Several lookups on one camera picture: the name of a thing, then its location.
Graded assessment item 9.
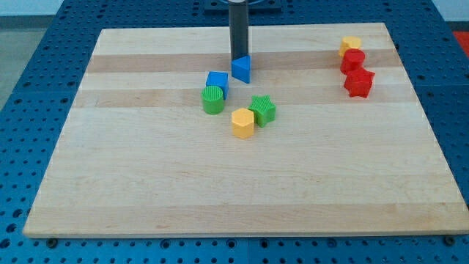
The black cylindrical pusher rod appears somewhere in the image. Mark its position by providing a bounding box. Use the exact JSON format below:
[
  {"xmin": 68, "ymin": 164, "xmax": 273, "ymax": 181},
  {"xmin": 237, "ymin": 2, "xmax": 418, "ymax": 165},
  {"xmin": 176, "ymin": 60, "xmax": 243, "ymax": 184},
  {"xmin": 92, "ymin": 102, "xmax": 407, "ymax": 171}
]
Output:
[{"xmin": 228, "ymin": 0, "xmax": 248, "ymax": 60}]

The blue triangle block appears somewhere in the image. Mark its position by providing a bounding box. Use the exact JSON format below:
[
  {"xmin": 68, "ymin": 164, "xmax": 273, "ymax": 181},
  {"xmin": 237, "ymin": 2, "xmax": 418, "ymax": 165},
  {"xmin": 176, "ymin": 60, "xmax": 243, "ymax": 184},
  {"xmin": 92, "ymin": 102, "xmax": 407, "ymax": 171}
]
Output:
[{"xmin": 231, "ymin": 55, "xmax": 251, "ymax": 84}]

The green star block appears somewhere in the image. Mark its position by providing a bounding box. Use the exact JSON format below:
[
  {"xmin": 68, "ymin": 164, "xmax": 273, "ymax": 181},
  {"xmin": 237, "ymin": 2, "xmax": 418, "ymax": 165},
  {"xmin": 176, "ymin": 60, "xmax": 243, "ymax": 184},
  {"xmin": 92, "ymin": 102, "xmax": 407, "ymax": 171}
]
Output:
[{"xmin": 248, "ymin": 95, "xmax": 276, "ymax": 128}]

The red star block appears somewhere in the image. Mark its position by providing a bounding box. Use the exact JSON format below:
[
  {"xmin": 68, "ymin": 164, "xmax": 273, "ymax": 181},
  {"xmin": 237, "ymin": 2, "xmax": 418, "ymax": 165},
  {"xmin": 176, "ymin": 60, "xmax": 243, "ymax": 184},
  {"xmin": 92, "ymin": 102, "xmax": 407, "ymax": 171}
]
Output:
[{"xmin": 344, "ymin": 67, "xmax": 375, "ymax": 98}]

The blue cube block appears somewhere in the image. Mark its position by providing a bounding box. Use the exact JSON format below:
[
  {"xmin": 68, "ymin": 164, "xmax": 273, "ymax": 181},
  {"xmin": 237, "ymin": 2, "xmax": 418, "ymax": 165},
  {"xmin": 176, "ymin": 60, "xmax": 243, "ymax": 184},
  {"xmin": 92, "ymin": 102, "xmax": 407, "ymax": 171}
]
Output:
[{"xmin": 205, "ymin": 71, "xmax": 229, "ymax": 100}]

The green cylinder block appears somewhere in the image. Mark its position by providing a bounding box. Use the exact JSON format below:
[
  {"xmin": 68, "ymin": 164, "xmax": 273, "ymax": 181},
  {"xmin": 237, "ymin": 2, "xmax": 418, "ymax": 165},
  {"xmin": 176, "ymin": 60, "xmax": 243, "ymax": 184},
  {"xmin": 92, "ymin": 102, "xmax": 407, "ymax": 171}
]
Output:
[{"xmin": 201, "ymin": 86, "xmax": 224, "ymax": 114}]

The yellow hexagon block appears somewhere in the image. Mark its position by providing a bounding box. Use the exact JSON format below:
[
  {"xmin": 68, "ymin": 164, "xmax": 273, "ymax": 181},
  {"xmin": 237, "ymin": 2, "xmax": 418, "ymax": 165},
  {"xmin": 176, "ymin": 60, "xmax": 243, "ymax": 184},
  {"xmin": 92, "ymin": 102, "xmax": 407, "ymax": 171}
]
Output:
[{"xmin": 231, "ymin": 108, "xmax": 254, "ymax": 139}]

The red cylinder block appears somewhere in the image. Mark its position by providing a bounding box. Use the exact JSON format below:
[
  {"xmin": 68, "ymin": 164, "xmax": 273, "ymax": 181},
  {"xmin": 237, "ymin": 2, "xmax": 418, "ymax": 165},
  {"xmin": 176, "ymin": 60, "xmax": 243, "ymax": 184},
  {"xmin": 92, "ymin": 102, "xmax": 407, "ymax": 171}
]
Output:
[{"xmin": 340, "ymin": 48, "xmax": 366, "ymax": 75}]

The yellow heart block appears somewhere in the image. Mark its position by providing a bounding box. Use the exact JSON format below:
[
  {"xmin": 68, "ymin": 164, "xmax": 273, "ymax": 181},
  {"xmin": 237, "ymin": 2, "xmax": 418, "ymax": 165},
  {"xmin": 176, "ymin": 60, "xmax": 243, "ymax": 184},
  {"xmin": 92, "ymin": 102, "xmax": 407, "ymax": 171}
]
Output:
[{"xmin": 338, "ymin": 36, "xmax": 362, "ymax": 57}]

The wooden board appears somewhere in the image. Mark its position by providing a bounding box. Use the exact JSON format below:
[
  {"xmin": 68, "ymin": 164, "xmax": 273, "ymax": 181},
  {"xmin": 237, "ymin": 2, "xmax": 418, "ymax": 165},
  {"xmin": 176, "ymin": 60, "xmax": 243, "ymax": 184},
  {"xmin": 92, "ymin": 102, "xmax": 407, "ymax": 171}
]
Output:
[{"xmin": 23, "ymin": 23, "xmax": 468, "ymax": 238}]

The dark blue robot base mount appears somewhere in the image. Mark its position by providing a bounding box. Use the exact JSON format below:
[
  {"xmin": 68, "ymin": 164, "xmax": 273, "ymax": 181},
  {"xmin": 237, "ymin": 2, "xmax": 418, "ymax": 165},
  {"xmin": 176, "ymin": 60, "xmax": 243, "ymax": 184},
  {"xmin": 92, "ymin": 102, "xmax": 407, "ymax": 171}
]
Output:
[{"xmin": 203, "ymin": 0, "xmax": 282, "ymax": 15}]

